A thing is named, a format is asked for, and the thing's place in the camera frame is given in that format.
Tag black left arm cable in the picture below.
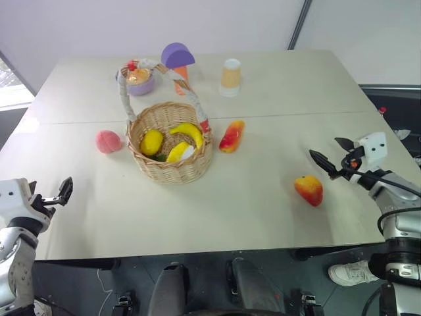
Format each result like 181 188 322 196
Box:
34 296 68 315

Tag half-peeled toy banana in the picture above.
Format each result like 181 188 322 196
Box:
166 142 197 164

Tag black bracket under table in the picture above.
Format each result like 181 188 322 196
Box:
298 290 326 316
112 290 136 316

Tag white sneaker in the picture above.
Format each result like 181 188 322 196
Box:
328 259 380 288

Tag grey wall profile strip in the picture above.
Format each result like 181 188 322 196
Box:
287 0 314 51

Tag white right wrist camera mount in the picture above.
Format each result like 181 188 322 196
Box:
354 131 388 165

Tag yellow toy lemon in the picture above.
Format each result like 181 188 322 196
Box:
139 130 164 156

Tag dark rounded shape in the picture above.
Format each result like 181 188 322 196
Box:
225 258 286 314
149 262 191 316

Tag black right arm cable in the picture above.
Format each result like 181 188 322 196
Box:
345 167 421 240

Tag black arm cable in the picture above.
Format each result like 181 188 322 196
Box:
34 296 68 315
345 167 421 240

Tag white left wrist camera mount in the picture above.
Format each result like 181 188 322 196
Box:
0 178 31 217

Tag yellow toy banana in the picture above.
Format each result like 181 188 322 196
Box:
169 122 204 149

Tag wicker basket with wrapped handle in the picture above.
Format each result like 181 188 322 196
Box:
115 58 214 185

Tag thin white cord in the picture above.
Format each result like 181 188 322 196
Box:
97 267 113 294

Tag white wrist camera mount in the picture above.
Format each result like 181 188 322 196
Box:
354 131 388 165
0 178 31 217

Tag window with grey frame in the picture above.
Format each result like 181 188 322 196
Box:
0 50 36 111

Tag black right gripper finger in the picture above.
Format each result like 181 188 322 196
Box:
334 136 356 152
309 149 340 180

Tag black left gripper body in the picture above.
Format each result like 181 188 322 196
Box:
30 193 64 217

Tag pink toy peach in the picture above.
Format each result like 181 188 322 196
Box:
95 130 124 154

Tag purple toy cupcake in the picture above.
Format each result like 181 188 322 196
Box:
114 59 155 97

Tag slim red-yellow toy mango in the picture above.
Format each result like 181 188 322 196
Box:
218 120 246 154

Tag plump red-yellow toy mango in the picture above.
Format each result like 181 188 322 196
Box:
293 174 324 207

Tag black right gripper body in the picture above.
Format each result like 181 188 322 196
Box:
339 145 366 180

